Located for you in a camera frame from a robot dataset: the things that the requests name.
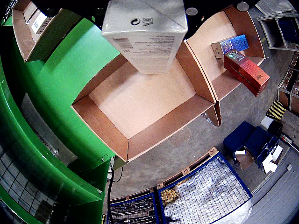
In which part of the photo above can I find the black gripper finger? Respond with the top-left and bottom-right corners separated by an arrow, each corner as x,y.
42,0 -> 109,26
185,0 -> 257,42

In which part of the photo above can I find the plain white carton box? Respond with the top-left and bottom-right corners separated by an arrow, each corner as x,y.
101,0 -> 189,75

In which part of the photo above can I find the cardboard box with cartons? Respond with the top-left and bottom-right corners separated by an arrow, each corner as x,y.
184,4 -> 268,103

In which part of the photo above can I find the blue iridescent carton box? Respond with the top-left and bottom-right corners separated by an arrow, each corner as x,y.
211,34 -> 249,59

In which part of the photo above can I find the cow print white carton box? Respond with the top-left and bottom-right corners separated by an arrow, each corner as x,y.
30,11 -> 49,35

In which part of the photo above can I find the tall pink red carton box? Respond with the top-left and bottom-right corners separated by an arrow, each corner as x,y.
223,49 -> 271,97

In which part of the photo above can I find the large shallow cardboard tray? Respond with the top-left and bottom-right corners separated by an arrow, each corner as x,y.
11,0 -> 82,63

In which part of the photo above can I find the empty cardboard box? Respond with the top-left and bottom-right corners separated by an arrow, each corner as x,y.
71,52 -> 221,162

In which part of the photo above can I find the gray metal shelf rack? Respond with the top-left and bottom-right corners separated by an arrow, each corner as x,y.
256,10 -> 299,112

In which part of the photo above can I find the yellow black striped guard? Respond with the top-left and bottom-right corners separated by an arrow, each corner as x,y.
267,99 -> 287,121

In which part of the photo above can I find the white plastic bucket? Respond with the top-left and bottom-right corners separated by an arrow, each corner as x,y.
260,116 -> 275,131

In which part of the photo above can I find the blue plastic crate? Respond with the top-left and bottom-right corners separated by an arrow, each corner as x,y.
245,126 -> 280,168
223,120 -> 257,165

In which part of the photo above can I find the wooden pallet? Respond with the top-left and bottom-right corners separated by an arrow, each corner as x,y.
156,147 -> 220,189

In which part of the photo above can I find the green metal machine housing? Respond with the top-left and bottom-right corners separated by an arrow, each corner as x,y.
0,58 -> 117,224

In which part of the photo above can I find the blue wire mesh container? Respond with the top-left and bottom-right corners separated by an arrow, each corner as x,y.
157,153 -> 253,224
107,192 -> 158,224

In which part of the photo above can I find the thick black hanging cable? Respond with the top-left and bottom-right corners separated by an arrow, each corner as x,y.
106,168 -> 124,224

